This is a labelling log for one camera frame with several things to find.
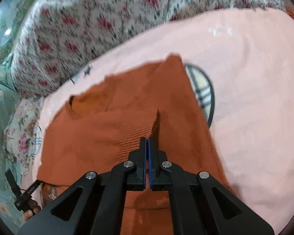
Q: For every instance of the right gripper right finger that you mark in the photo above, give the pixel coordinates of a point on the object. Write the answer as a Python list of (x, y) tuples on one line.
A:
[(199, 203)]

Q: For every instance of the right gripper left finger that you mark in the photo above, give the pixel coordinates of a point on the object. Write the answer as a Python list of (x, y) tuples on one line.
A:
[(95, 203)]

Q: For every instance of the rust orange knit sweater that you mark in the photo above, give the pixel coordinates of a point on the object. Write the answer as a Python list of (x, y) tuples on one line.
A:
[(98, 129)]

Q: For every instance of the person's left hand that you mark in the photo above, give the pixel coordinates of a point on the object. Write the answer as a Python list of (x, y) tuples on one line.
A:
[(34, 210)]

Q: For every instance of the cream rose floral pillow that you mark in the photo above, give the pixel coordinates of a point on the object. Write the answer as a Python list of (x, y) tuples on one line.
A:
[(22, 136)]

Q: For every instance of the teal floral bedding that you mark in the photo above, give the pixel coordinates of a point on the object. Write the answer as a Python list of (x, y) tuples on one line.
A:
[(9, 100)]

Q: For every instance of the pink heart-print bed sheet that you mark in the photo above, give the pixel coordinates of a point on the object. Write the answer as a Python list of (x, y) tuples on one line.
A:
[(249, 56)]

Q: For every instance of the white red floral quilt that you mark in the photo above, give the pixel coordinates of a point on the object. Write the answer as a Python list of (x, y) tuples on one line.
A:
[(59, 37)]

